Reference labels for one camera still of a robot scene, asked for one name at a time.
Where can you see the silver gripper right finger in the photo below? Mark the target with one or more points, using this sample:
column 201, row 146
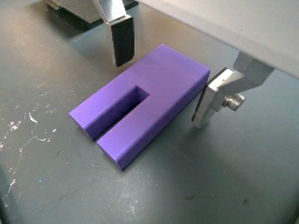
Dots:
column 223, row 89

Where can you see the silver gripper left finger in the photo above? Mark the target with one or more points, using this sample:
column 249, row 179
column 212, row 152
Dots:
column 120, row 29

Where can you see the purple double-square block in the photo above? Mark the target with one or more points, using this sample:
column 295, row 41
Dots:
column 129, row 110

